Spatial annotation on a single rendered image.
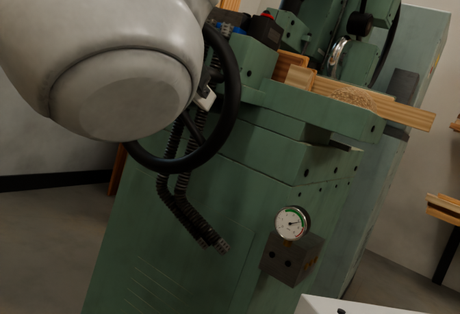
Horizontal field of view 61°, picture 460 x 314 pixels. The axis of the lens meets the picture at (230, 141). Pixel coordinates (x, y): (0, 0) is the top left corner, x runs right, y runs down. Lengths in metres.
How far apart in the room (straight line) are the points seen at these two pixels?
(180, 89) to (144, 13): 0.04
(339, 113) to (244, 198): 0.26
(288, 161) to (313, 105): 0.12
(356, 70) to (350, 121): 0.36
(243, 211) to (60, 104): 0.68
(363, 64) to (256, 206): 0.50
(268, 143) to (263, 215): 0.15
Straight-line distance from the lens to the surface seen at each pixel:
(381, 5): 1.16
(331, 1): 1.10
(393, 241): 3.28
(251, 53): 0.76
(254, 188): 0.82
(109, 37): 0.18
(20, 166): 2.25
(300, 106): 0.79
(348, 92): 0.79
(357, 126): 0.75
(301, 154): 0.78
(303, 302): 0.44
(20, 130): 2.17
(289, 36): 0.99
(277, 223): 0.74
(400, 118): 0.90
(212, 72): 0.61
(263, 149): 0.81
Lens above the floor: 0.86
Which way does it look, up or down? 8 degrees down
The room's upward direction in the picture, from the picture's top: 19 degrees clockwise
